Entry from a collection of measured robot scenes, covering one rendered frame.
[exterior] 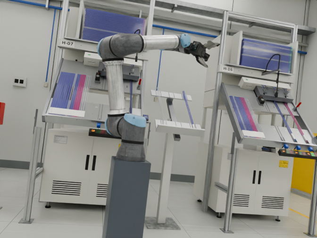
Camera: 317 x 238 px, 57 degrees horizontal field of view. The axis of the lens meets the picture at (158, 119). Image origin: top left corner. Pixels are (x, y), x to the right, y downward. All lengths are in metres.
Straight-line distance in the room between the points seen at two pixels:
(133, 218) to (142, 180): 0.19
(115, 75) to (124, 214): 0.70
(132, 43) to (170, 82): 2.73
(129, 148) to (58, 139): 1.05
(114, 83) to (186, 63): 2.80
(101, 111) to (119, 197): 0.87
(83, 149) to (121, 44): 1.15
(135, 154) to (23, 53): 3.03
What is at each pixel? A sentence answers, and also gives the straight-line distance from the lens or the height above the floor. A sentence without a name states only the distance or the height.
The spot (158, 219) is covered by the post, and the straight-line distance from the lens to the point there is 2.34.
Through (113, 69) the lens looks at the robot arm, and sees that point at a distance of 1.58.
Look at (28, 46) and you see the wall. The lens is 4.26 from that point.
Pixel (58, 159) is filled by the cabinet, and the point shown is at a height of 0.39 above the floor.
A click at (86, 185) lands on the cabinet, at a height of 0.21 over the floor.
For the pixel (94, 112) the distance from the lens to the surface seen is 2.16.
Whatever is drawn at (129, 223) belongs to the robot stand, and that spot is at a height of 0.25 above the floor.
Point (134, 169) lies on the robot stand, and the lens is 1.45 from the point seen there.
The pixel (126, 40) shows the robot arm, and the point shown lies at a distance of 1.50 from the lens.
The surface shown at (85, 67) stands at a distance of 2.58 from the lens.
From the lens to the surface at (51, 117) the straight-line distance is 2.11.
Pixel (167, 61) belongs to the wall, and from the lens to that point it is 4.23.
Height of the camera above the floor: 0.73
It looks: 2 degrees up
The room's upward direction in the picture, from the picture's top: 7 degrees clockwise
